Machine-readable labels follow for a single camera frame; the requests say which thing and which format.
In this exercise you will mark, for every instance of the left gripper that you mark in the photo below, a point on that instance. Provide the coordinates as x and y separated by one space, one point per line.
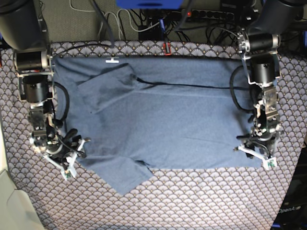
260 144

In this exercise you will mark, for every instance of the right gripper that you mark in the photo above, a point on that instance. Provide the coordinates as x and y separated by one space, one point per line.
59 150

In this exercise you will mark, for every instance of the blue T-shirt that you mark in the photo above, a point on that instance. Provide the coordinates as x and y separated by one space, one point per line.
153 112

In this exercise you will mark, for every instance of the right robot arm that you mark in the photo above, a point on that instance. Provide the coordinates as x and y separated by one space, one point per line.
25 31

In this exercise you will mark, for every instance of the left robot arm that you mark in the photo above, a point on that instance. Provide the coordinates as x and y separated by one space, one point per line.
258 43

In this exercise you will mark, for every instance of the fan-patterned tablecloth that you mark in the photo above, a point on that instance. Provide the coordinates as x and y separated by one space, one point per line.
215 199

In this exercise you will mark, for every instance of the beige furniture corner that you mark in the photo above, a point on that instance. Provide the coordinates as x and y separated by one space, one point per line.
16 209

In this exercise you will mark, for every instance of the black OpenArm box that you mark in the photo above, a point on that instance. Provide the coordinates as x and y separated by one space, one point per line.
293 212

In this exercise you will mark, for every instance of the red table clamp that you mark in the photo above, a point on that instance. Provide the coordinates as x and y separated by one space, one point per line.
167 49

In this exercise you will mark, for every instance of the black power strip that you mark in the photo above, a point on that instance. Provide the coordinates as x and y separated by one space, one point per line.
203 15

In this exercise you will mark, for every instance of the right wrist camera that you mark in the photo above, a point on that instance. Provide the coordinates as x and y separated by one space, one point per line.
68 174

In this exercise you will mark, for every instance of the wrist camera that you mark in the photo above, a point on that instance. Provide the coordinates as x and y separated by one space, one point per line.
68 174
269 163

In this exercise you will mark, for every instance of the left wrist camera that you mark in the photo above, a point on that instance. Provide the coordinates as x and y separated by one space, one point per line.
269 163

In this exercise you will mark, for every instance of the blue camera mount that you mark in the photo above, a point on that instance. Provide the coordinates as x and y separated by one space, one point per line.
149 4

